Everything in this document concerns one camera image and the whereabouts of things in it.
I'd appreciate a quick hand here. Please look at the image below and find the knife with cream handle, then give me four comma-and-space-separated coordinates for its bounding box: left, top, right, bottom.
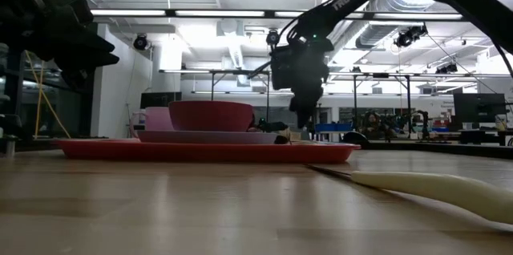
307, 164, 513, 227

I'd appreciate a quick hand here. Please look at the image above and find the blue storage bin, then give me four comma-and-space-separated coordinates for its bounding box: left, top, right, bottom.
314, 123, 342, 134

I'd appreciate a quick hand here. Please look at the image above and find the silver ventilation duct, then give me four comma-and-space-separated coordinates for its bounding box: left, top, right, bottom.
354, 0, 456, 51

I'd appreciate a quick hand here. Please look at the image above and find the black ceiling-mounted camera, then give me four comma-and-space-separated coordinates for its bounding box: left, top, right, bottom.
132, 33, 149, 51
265, 29, 281, 47
393, 24, 429, 50

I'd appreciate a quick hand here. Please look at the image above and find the black background rig frame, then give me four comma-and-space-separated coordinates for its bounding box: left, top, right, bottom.
159, 68, 414, 124

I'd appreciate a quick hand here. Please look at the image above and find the person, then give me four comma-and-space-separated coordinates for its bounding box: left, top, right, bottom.
362, 111, 384, 138

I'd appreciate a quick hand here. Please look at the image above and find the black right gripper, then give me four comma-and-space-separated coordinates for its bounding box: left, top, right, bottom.
289, 38, 334, 130

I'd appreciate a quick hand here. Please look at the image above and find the red plastic tray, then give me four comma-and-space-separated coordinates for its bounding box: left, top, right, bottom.
51, 137, 362, 165

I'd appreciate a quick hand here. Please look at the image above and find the black ceiling light rail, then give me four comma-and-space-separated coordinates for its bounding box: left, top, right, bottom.
90, 7, 467, 22

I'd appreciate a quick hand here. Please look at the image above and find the lavender round plate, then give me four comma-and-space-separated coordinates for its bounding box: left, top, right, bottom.
135, 129, 280, 146

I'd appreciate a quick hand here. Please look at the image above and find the black office chair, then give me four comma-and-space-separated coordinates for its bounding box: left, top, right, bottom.
0, 113, 25, 142

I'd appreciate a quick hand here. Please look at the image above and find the black wall screen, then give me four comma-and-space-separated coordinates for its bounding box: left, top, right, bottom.
139, 91, 183, 110

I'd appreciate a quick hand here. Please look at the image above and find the black desktop monitor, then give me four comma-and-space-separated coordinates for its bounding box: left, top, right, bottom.
453, 93, 507, 124

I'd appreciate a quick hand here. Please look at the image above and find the pink plastic bowl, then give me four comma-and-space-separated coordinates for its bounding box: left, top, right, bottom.
168, 99, 255, 133

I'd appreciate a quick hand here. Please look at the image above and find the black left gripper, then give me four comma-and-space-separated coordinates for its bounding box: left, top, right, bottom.
7, 0, 120, 91

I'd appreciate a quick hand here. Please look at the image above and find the lilac plastic mug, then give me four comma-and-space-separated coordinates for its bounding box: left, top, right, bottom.
128, 106, 176, 140

